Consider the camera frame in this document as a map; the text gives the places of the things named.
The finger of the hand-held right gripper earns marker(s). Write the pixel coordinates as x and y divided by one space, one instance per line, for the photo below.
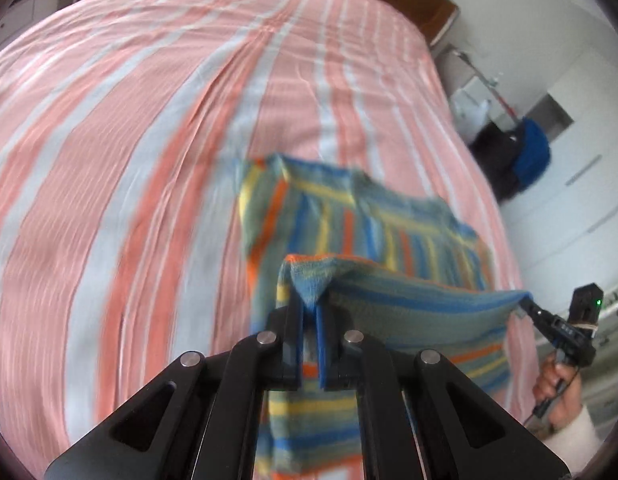
536 314

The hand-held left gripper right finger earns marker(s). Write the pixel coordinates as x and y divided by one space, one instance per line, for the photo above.
325 355

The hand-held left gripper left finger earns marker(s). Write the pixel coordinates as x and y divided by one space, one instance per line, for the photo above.
286 350

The striped knit sweater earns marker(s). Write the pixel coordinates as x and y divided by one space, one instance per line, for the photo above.
389 240

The metal clothes rack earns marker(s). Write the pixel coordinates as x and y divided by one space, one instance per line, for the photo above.
489 85

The person's right hand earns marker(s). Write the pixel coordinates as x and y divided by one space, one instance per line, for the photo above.
554 390

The white cabinet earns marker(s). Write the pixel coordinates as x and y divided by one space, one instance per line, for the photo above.
579 170

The black cloth pile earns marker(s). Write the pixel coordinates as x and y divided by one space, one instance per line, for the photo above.
494 160

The blue cloth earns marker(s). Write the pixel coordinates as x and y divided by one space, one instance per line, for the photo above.
531 152

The white plastic bag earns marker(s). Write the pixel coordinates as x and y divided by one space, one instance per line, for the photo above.
469 110

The pink striped bed blanket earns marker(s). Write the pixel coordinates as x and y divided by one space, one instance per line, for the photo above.
114 160

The brown wooden headboard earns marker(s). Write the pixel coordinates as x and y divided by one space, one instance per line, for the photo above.
439 15

